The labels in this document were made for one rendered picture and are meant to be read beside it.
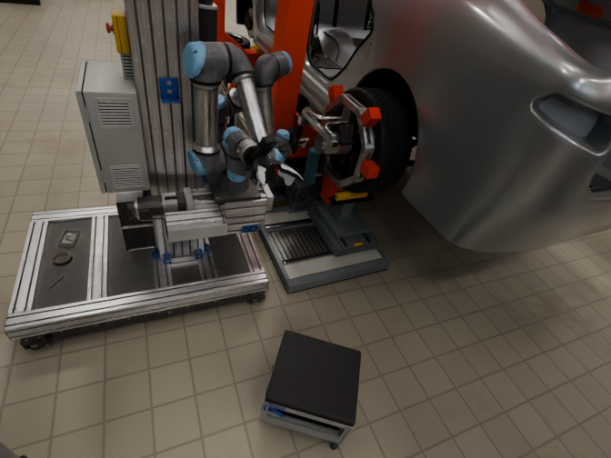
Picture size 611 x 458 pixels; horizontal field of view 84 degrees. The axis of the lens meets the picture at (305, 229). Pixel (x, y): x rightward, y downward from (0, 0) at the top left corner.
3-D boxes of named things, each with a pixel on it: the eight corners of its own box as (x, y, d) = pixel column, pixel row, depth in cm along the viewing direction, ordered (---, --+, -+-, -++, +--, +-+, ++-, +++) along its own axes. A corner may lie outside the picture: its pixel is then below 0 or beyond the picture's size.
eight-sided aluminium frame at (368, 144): (356, 201, 221) (384, 122, 185) (347, 203, 218) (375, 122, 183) (320, 157, 255) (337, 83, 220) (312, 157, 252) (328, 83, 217)
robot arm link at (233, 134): (240, 144, 131) (241, 123, 125) (254, 158, 125) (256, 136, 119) (221, 146, 126) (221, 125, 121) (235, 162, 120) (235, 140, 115)
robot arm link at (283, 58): (210, 102, 198) (270, 47, 161) (228, 96, 209) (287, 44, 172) (222, 121, 201) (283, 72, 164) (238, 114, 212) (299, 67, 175)
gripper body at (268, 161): (276, 185, 116) (258, 166, 122) (282, 163, 111) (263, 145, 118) (256, 187, 111) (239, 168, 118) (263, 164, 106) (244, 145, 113)
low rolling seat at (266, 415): (347, 382, 190) (365, 351, 168) (339, 454, 163) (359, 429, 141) (274, 360, 192) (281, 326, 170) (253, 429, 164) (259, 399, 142)
